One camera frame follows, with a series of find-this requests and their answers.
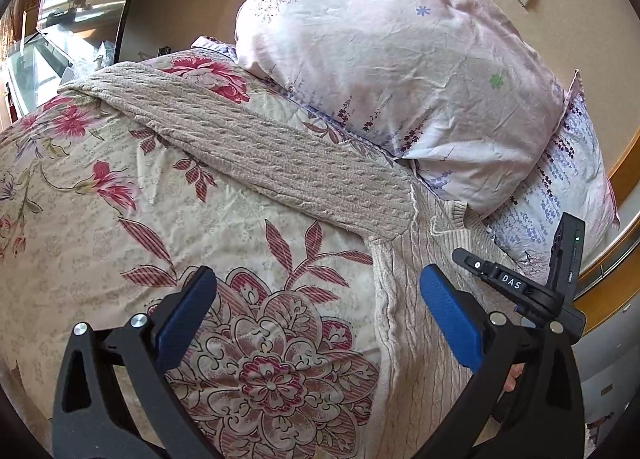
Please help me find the orange wooden wardrobe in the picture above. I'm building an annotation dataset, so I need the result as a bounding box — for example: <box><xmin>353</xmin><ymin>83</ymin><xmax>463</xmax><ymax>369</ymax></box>
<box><xmin>575</xmin><ymin>139</ymin><xmax>640</xmax><ymax>337</ymax></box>

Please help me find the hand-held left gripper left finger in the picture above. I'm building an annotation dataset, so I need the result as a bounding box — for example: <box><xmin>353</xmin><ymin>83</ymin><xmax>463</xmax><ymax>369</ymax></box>
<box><xmin>52</xmin><ymin>266</ymin><xmax>221</xmax><ymax>459</ymax></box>

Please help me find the person's right hand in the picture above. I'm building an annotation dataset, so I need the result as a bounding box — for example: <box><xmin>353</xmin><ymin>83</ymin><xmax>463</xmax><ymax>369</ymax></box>
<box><xmin>502</xmin><ymin>364</ymin><xmax>526</xmax><ymax>392</ymax></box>

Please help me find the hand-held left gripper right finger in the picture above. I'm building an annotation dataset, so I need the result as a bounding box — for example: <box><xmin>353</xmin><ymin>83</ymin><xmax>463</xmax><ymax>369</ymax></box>
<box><xmin>415</xmin><ymin>264</ymin><xmax>586</xmax><ymax>459</ymax></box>

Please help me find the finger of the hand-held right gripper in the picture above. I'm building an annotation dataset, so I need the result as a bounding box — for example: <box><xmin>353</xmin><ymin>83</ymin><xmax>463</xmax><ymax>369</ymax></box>
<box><xmin>452</xmin><ymin>248</ymin><xmax>551</xmax><ymax>307</ymax></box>

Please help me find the lavender print pillow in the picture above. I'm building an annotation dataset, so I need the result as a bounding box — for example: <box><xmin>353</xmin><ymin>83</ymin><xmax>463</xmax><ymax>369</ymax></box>
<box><xmin>415</xmin><ymin>71</ymin><xmax>621</xmax><ymax>282</ymax></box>

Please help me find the beige cable-knit sweater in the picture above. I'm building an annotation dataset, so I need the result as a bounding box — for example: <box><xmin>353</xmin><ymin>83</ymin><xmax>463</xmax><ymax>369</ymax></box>
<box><xmin>59</xmin><ymin>61</ymin><xmax>526</xmax><ymax>445</ymax></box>

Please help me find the pink floral pillow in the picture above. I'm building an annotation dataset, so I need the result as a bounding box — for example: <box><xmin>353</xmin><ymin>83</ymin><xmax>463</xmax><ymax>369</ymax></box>
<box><xmin>235</xmin><ymin>0</ymin><xmax>567</xmax><ymax>220</ymax></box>

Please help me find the red floral quilt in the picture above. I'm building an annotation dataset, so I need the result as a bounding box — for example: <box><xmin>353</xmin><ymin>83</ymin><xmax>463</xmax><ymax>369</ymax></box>
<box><xmin>0</xmin><ymin>50</ymin><xmax>418</xmax><ymax>459</ymax></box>

